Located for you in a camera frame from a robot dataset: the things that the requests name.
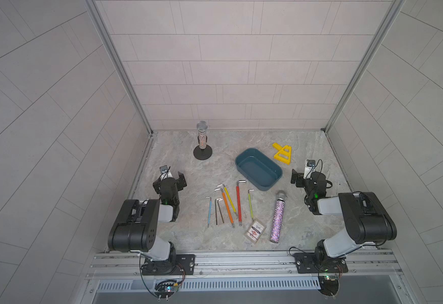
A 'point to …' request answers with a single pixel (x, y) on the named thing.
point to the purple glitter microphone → (280, 209)
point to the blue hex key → (209, 212)
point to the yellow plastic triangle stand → (284, 154)
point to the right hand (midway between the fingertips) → (301, 167)
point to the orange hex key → (226, 202)
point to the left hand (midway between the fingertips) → (172, 171)
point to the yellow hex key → (229, 197)
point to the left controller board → (166, 288)
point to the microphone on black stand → (202, 151)
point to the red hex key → (239, 201)
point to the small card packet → (254, 231)
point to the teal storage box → (258, 169)
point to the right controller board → (328, 284)
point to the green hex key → (250, 202)
